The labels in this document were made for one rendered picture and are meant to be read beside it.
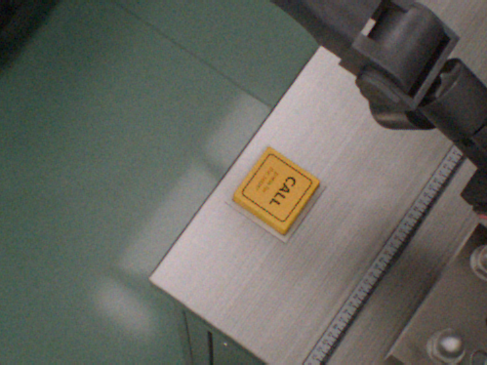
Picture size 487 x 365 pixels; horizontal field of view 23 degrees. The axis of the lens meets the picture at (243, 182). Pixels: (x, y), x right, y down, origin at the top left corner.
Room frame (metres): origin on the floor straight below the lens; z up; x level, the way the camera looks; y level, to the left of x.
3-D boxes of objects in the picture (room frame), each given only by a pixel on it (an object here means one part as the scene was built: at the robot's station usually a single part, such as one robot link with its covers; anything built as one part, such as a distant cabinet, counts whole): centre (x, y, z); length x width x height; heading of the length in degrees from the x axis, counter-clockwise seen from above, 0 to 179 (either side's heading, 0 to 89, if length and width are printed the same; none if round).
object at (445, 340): (0.17, -0.20, 1.05); 0.04 x 0.04 x 0.04
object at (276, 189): (0.35, -0.04, 0.91); 0.07 x 0.07 x 0.02; 59
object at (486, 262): (0.26, -0.24, 1.05); 0.04 x 0.04 x 0.04
